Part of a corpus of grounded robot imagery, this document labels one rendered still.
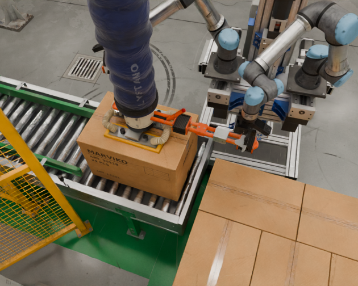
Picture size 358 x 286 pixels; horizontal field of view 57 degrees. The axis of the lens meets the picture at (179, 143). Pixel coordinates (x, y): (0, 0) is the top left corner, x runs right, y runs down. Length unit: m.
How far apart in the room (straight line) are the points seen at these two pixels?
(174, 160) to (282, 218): 0.78
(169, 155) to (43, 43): 2.78
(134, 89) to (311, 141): 2.03
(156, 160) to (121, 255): 1.03
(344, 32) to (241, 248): 1.24
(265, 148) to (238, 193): 0.72
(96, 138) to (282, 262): 1.26
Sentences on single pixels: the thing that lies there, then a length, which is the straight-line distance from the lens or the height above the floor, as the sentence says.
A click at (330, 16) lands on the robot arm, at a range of 1.58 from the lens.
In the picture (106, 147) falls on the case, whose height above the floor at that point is 0.95.
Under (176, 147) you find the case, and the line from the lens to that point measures 1.81.
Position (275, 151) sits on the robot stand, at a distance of 2.76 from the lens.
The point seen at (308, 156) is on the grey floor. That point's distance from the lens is 3.08.
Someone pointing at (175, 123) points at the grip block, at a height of 1.10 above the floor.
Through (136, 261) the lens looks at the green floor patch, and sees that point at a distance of 2.56.
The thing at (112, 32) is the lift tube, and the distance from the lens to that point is 1.32.
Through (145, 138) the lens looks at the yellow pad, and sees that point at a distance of 1.79.
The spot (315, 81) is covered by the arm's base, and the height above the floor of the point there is 1.09.
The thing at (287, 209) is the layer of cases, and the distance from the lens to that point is 2.17.
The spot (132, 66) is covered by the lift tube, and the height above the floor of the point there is 1.50.
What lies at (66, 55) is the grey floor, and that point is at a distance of 3.99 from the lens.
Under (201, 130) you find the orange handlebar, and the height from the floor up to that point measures 1.09.
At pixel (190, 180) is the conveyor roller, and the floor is 0.55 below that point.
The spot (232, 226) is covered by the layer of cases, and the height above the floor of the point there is 0.54.
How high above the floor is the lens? 2.46
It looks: 56 degrees down
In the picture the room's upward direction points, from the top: 2 degrees counter-clockwise
